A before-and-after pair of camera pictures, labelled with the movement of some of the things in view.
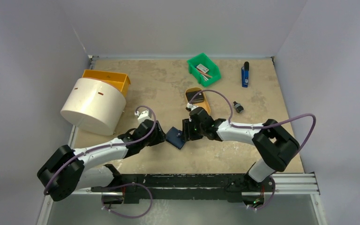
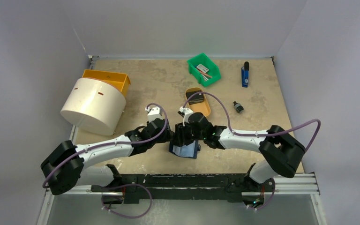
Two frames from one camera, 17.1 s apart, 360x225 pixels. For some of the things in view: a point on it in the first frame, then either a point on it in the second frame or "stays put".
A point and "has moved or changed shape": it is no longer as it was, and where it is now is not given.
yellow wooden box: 121,80 stays put
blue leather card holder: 175,138 has moved or changed shape
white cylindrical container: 94,104 stays put
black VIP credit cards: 198,98 stays put
